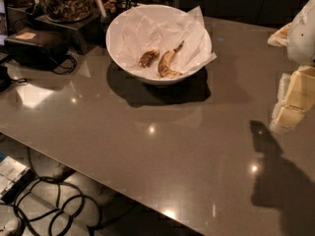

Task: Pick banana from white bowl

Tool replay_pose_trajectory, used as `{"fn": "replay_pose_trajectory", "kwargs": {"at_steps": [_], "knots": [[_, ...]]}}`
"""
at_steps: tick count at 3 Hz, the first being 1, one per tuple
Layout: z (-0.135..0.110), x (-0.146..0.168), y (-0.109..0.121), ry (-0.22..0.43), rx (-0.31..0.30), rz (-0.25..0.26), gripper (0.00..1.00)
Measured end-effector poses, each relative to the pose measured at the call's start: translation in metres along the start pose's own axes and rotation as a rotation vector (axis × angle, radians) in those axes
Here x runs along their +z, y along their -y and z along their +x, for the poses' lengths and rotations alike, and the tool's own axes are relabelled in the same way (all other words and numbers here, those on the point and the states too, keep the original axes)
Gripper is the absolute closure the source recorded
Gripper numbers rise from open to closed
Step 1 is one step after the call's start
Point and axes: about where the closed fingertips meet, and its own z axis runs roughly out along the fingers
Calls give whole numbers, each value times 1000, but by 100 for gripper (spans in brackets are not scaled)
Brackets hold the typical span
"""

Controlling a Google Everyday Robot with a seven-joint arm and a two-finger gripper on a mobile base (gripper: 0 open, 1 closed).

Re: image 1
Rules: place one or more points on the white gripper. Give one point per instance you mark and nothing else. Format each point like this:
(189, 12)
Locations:
(303, 36)

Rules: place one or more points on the white bowl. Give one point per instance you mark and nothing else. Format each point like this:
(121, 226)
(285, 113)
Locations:
(114, 42)

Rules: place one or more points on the small brown banana piece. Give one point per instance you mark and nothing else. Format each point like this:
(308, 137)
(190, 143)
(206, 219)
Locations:
(148, 58)

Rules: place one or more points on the white paper liner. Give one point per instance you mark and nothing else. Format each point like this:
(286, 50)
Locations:
(164, 28)

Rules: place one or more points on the black stand under jar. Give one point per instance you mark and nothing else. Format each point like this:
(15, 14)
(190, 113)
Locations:
(83, 35)

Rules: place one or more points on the glass jar of nuts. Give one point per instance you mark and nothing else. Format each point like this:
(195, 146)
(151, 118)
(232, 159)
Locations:
(66, 11)

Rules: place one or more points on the black box with label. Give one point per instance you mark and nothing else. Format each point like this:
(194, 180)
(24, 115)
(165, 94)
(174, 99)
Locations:
(43, 50)

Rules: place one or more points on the black device at edge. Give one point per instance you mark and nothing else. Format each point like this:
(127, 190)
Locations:
(6, 81)

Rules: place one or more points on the white power strip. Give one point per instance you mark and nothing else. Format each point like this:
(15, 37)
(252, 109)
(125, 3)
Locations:
(13, 177)

